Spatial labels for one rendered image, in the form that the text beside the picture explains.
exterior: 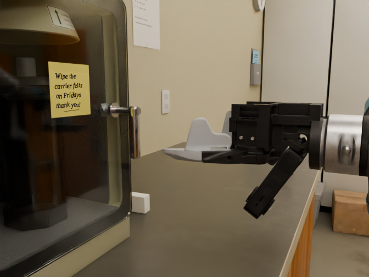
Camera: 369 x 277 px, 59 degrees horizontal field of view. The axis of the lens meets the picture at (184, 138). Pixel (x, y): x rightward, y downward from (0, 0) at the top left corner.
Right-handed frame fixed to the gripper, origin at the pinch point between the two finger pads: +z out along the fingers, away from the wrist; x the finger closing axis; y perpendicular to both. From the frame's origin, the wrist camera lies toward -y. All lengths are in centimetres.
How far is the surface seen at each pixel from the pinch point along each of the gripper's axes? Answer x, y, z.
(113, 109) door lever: 1.6, 5.7, 13.4
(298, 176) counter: -65, -21, -8
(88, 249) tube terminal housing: 7.8, -17.6, 15.0
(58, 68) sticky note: 12.7, 12.1, 13.4
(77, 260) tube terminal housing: 10.3, -18.3, 14.9
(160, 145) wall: -87, -20, 60
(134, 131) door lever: 1.8, 2.1, 9.0
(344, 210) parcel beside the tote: -245, -96, -21
